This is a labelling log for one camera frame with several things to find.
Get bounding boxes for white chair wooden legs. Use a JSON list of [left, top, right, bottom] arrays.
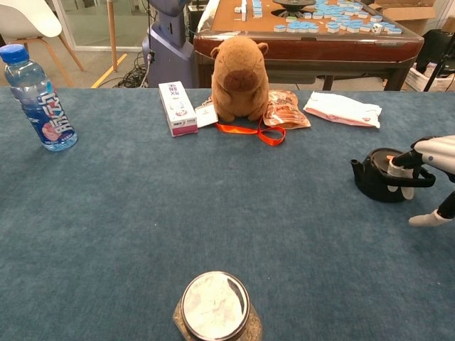
[[0, 0, 85, 88]]

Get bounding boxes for brown capybara plush toy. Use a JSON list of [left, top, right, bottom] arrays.
[[210, 35, 270, 123]]

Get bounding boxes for tangled black floor cables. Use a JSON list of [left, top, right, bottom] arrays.
[[113, 53, 157, 89]]

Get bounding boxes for blue felt table cloth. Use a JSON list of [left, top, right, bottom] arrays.
[[0, 87, 455, 341]]

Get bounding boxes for black cast iron teapot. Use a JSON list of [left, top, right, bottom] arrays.
[[350, 147, 437, 203]]

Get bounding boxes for black round table centre dish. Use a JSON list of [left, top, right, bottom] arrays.
[[272, 0, 317, 18]]

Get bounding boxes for wooden pole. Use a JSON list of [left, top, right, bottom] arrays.
[[106, 0, 119, 73]]

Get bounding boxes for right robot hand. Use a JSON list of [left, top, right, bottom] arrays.
[[387, 134, 455, 227]]

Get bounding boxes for glass jar metal lid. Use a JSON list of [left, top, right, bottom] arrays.
[[173, 271, 264, 341]]

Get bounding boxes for black tripod stand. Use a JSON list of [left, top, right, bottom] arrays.
[[423, 49, 455, 92]]

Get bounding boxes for white purple toothpaste box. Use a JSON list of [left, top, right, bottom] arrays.
[[158, 81, 199, 138]]

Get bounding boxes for orange lanyard strap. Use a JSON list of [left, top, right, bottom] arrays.
[[215, 112, 287, 147]]

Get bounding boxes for brown mahjong table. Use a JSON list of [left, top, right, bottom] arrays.
[[193, 0, 425, 92]]

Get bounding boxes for brown cardboard box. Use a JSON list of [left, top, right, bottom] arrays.
[[369, 0, 455, 35]]

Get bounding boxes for orange snack packet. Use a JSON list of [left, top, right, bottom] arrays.
[[262, 90, 312, 130]]

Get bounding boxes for white ID badge card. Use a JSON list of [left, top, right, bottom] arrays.
[[194, 102, 219, 129]]

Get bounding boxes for white wet wipes pack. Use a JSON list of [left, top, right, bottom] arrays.
[[303, 91, 383, 129]]

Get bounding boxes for blue cap water bottle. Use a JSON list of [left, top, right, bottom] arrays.
[[0, 43, 79, 153]]

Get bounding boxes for white printed carton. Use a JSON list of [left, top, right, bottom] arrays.
[[405, 62, 455, 93]]

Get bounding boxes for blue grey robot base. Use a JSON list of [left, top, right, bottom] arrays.
[[141, 0, 196, 89]]

